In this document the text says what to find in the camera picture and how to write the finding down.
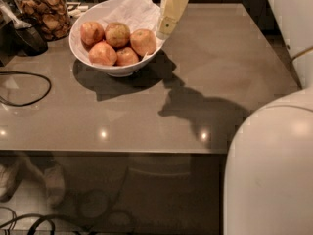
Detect back middle greenish apple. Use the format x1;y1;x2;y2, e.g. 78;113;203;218
105;22;130;48

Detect white paper liner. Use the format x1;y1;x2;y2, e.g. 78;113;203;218
98;0;167;62

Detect white ceramic bowl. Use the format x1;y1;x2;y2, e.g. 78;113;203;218
69;2;164;77

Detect back left apple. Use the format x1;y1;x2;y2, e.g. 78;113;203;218
80;22;104;46

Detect front middle small apple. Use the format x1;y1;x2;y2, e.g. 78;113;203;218
116;47;139;66

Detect black cable on table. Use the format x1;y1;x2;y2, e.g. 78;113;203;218
0;70;53;108

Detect black floor cables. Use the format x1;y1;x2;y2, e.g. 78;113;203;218
0;166;136;235

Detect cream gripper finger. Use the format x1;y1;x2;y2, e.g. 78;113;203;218
156;0;189;40

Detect black appliance with handle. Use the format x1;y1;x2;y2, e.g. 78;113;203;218
0;0;49;68

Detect small white items behind bowl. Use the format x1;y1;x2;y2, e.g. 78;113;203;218
67;3;89;18

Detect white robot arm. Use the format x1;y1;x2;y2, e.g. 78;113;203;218
188;0;313;235

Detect glass jar of dried chips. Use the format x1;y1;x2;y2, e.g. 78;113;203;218
15;0;71;41

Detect red apple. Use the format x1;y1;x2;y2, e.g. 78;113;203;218
88;41;117;66
130;29;157;57

